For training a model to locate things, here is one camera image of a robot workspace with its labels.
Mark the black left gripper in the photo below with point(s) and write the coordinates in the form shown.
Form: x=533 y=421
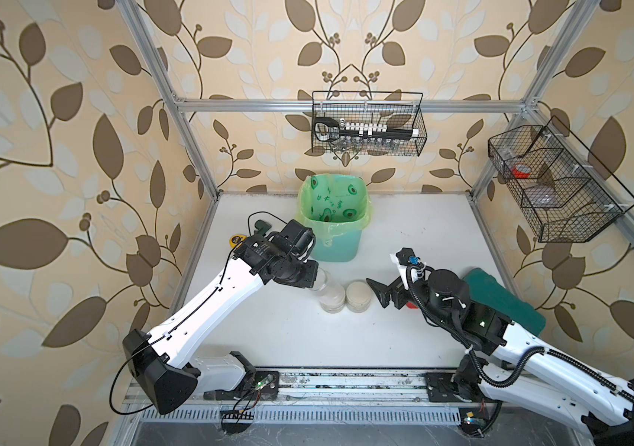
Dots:
x=308 y=279

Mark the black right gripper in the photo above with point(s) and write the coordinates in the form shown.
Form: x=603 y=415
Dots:
x=384 y=292

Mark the beige lid jar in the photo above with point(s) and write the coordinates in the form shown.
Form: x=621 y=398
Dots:
x=358 y=296
x=330 y=293

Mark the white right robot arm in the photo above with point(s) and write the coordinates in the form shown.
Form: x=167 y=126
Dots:
x=504 y=362

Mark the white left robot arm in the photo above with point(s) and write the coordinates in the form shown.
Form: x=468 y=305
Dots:
x=163 y=361

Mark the yellow tape measure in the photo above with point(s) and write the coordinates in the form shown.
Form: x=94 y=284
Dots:
x=236 y=240

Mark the green bin with bag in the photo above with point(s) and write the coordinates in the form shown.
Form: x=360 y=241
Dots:
x=337 y=208

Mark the red object in basket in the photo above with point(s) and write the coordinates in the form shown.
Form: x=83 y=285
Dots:
x=521 y=171

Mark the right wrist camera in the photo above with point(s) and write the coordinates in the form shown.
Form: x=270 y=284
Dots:
x=406 y=262

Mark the black socket set rail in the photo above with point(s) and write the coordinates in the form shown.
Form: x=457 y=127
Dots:
x=327 y=129

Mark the black wire basket back wall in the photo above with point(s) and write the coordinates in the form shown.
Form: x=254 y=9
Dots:
x=377 y=123

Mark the black wire basket wall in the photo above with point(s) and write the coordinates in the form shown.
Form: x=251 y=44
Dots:
x=377 y=123
x=573 y=194

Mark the black wire basket right wall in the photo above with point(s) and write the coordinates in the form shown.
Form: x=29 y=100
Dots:
x=573 y=194

